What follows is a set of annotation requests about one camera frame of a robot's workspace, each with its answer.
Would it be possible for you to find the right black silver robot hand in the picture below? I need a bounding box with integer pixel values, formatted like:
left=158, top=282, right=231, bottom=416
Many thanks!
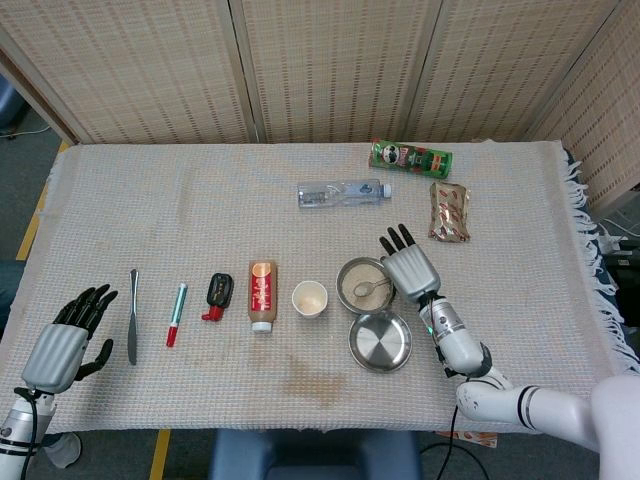
left=379, top=223, right=444, bottom=305

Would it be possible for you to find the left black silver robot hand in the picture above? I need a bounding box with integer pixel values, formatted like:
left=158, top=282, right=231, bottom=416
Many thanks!
left=21, top=283, right=120, bottom=394

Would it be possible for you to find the metal spoon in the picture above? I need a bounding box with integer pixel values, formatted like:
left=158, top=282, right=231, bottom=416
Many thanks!
left=352, top=277, right=394, bottom=299

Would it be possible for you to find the metal bowl with grain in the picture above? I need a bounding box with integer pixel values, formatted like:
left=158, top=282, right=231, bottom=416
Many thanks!
left=335, top=256, right=399, bottom=315

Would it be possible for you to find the white paper cup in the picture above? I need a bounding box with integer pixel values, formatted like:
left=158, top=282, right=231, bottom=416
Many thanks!
left=291, top=279, right=329, bottom=320

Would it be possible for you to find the gold red snack packet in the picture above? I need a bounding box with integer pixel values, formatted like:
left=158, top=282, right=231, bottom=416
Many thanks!
left=427, top=181, right=472, bottom=245

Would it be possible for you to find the empty metal dish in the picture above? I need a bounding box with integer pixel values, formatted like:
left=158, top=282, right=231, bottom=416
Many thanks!
left=348, top=309, right=414, bottom=374

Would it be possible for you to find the metal butter knife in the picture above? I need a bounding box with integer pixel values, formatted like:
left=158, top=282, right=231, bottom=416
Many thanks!
left=127, top=268, right=140, bottom=366

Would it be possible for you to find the clear plastic water bottle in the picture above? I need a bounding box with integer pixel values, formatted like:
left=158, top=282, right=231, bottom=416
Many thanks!
left=296, top=180, right=393, bottom=210

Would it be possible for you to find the green Pringles can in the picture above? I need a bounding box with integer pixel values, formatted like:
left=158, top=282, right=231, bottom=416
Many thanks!
left=369, top=138, right=455, bottom=181

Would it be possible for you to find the green white marker red cap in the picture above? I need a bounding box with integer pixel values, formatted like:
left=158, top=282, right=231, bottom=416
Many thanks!
left=165, top=282, right=189, bottom=348

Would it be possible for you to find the brown sauce bottle white cap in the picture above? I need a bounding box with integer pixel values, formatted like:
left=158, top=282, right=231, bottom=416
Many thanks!
left=247, top=259, right=279, bottom=335

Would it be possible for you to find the orange printed packet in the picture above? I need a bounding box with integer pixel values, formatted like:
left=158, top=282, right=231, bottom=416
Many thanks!
left=434, top=429, right=499, bottom=446

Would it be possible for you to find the black red small tool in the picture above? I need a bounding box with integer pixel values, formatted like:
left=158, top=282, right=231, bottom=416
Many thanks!
left=201, top=272, right=235, bottom=322

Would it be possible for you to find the white waffle tablecloth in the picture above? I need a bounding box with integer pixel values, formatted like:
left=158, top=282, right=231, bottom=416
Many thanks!
left=0, top=139, right=640, bottom=435

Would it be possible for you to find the blue chair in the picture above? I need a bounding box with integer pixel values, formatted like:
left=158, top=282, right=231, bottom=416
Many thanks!
left=208, top=428, right=421, bottom=480

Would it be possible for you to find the black box device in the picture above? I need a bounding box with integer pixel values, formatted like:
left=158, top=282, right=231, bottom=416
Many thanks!
left=599, top=239, right=640, bottom=326

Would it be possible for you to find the woven bamboo folding screen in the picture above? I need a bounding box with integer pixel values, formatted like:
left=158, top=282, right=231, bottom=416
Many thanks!
left=0, top=0, right=640, bottom=216

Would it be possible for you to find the blue bin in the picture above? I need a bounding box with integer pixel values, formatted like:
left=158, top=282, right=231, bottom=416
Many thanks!
left=0, top=79, right=26, bottom=131

